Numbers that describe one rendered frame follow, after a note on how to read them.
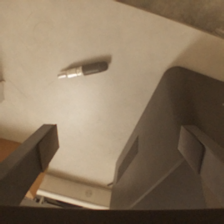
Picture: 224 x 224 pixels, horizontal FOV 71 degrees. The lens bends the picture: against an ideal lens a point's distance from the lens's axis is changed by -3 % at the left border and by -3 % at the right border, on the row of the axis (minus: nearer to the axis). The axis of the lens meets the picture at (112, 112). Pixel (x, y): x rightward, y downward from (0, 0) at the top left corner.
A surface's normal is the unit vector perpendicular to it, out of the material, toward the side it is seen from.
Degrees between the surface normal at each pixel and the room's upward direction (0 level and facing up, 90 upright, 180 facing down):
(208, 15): 0
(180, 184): 57
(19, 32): 0
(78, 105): 0
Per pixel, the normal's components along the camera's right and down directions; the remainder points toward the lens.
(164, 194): -0.88, 0.11
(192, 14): -0.15, 0.65
